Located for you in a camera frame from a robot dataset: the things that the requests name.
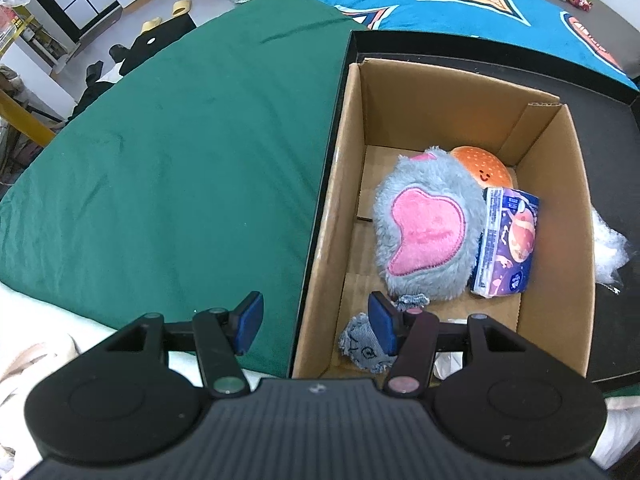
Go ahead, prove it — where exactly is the white tissue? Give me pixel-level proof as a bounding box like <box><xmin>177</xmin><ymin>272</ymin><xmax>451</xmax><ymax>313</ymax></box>
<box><xmin>434</xmin><ymin>351</ymin><xmax>469</xmax><ymax>381</ymax></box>

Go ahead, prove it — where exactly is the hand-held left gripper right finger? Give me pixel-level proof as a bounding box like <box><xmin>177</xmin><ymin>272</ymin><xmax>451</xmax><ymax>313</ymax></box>
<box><xmin>367</xmin><ymin>291</ymin><xmax>527</xmax><ymax>397</ymax></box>

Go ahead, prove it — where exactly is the blue printed blanket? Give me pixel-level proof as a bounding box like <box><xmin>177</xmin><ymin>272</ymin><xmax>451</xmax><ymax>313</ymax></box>
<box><xmin>295</xmin><ymin>0</ymin><xmax>639</xmax><ymax>79</ymax></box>

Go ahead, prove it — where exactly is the black shallow tray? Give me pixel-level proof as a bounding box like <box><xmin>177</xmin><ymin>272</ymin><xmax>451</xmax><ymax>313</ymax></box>
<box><xmin>289</xmin><ymin>30</ymin><xmax>640</xmax><ymax>396</ymax></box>

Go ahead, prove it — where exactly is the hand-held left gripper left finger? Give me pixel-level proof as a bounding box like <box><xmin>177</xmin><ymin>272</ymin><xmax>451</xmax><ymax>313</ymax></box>
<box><xmin>112</xmin><ymin>291</ymin><xmax>265</xmax><ymax>397</ymax></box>

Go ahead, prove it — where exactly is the yellow wooden frame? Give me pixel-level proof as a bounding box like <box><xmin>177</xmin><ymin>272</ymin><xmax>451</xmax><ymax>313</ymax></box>
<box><xmin>0</xmin><ymin>89</ymin><xmax>56</xmax><ymax>149</ymax></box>

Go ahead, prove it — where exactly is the black clothing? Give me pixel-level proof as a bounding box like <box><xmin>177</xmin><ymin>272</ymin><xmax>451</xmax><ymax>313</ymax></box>
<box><xmin>67</xmin><ymin>74</ymin><xmax>127</xmax><ymax>122</ymax></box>

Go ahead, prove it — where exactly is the white fluffy stuffing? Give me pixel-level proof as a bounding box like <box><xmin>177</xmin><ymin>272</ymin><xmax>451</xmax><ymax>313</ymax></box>
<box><xmin>591</xmin><ymin>207</ymin><xmax>632</xmax><ymax>291</ymax></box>

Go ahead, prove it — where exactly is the white blanket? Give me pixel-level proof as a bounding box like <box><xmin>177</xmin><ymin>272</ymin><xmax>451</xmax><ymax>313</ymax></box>
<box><xmin>0</xmin><ymin>282</ymin><xmax>640</xmax><ymax>480</ymax></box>

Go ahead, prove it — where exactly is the purple tissue packet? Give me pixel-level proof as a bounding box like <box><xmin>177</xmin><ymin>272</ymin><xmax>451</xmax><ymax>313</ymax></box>
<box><xmin>470</xmin><ymin>187</ymin><xmax>541</xmax><ymax>297</ymax></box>

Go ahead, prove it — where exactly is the black bag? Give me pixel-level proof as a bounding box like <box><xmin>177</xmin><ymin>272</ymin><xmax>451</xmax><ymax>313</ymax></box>
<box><xmin>122</xmin><ymin>15</ymin><xmax>196</xmax><ymax>74</ymax></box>

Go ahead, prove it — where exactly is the denim plush toy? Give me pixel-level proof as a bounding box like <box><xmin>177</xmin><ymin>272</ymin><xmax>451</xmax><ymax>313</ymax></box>
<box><xmin>339</xmin><ymin>294</ymin><xmax>431</xmax><ymax>374</ymax></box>

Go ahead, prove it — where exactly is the brown cardboard box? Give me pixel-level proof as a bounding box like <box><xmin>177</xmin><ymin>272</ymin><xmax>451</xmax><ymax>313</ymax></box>
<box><xmin>292</xmin><ymin>57</ymin><xmax>597</xmax><ymax>380</ymax></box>

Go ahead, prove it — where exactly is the grey low table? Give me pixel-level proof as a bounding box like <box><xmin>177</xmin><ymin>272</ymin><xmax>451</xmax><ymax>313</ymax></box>
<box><xmin>500</xmin><ymin>0</ymin><xmax>640</xmax><ymax>82</ymax></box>

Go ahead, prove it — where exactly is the orange plush burger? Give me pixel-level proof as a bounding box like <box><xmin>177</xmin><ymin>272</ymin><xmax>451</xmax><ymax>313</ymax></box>
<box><xmin>448</xmin><ymin>145</ymin><xmax>514</xmax><ymax>191</ymax></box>

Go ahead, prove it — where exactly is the green blanket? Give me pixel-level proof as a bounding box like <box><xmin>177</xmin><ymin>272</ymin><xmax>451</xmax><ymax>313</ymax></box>
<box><xmin>0</xmin><ymin>0</ymin><xmax>640</xmax><ymax>399</ymax></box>

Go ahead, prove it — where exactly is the black framed glass door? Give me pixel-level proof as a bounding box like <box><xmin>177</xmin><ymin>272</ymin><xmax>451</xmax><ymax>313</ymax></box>
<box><xmin>0</xmin><ymin>0</ymin><xmax>124</xmax><ymax>55</ymax></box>

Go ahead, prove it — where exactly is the grey plush paw pink pad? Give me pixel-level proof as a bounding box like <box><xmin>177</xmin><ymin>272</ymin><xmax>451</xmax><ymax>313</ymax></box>
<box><xmin>372</xmin><ymin>146</ymin><xmax>485</xmax><ymax>302</ymax></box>

